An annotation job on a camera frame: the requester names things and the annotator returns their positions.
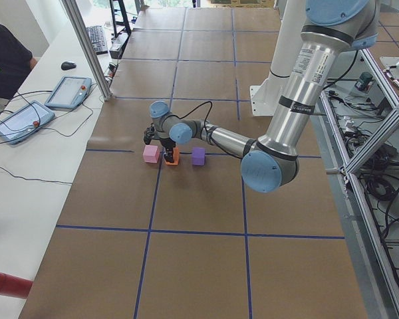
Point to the near teach pendant tablet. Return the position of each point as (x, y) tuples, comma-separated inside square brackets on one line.
[(21, 124)]

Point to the person in black shirt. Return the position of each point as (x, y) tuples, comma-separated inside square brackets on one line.
[(16, 63)]

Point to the far teach pendant tablet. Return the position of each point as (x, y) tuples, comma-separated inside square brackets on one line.
[(69, 93)]

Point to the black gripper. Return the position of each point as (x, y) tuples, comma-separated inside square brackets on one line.
[(167, 143)]

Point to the green power adapter box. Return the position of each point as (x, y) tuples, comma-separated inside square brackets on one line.
[(363, 81)]

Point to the red cylinder tube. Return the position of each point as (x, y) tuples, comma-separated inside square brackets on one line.
[(14, 286)]

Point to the black keyboard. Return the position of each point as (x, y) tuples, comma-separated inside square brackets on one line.
[(97, 38)]

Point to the grey aluminium frame post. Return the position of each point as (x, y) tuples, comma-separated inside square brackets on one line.
[(79, 27)]

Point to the teach pendant tablet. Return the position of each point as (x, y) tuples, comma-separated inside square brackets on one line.
[(21, 124), (69, 93)]

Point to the orange foam cube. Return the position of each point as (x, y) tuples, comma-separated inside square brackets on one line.
[(176, 156)]

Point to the pink foam cube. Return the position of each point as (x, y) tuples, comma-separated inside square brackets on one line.
[(151, 154)]

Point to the purple foam cube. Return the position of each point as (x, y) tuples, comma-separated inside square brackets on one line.
[(198, 156)]

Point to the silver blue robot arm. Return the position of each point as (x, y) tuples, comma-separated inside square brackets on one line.
[(328, 29)]

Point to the aluminium frame rail right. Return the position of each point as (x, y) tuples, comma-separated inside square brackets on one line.
[(361, 132)]

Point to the black computer mouse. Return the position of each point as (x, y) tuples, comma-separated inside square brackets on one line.
[(68, 65)]

